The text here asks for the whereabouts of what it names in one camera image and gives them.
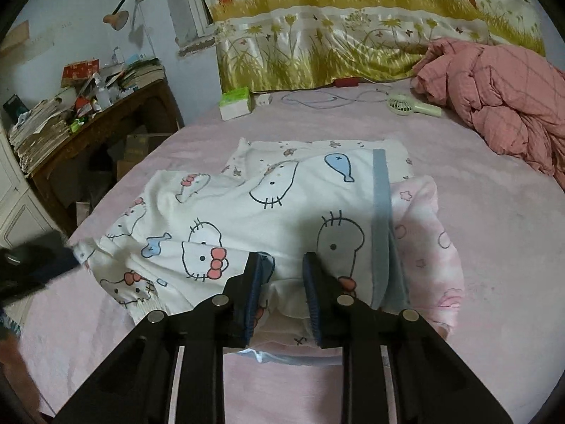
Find tree print curtain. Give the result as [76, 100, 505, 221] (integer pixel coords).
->
[177, 0, 549, 92]

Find black wall lamp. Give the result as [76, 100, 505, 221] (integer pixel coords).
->
[102, 0, 149, 32]

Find pink checked quilt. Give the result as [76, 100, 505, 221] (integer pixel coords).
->
[411, 37, 565, 178]

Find pink bed sheet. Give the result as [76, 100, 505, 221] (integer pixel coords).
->
[18, 77, 565, 424]

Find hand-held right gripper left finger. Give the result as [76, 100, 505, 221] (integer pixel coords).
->
[52, 252, 275, 424]

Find white cabinet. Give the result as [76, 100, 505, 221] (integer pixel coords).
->
[0, 123, 59, 253]

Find stack of papers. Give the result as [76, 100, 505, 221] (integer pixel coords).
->
[9, 97, 74, 174]

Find pink printed folded garment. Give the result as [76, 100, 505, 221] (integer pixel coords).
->
[388, 175, 465, 339]

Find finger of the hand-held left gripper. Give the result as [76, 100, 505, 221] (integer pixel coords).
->
[0, 229, 81, 306]

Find white cat print pants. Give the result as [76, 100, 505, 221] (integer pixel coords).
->
[73, 148, 409, 326]

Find white cable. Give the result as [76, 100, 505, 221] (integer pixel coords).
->
[280, 81, 392, 109]

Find white plastic bottle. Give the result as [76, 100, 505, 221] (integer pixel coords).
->
[95, 73, 114, 109]

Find white window frame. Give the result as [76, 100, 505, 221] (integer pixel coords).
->
[174, 0, 218, 59]

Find wooden desk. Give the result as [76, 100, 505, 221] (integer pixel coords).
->
[26, 77, 184, 231]

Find stack of books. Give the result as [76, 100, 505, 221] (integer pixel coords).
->
[119, 57, 167, 92]

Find white small print folded garment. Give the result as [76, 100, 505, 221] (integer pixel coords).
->
[221, 137, 414, 182]

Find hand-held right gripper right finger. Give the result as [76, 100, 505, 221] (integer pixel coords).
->
[301, 252, 515, 424]

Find pale green handheld fan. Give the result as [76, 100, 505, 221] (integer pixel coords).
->
[387, 93, 443, 118]

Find red box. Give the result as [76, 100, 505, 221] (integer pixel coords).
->
[61, 58, 100, 87]

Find blue satin folded garment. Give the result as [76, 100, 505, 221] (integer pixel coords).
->
[237, 347, 346, 370]

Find cardboard box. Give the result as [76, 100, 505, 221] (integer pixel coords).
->
[117, 135, 153, 178]

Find green tissue box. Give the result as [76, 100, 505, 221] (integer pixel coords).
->
[219, 87, 255, 121]

